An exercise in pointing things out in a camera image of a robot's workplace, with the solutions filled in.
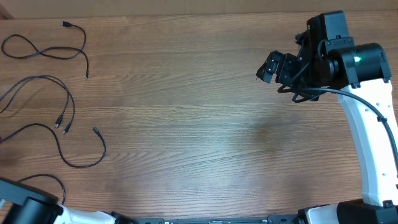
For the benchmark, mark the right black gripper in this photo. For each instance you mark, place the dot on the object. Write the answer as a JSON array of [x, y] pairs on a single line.
[[283, 62]]

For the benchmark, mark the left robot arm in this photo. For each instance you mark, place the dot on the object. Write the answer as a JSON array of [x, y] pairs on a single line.
[[34, 206]]

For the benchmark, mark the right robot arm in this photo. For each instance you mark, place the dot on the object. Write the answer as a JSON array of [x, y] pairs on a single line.
[[359, 75]]

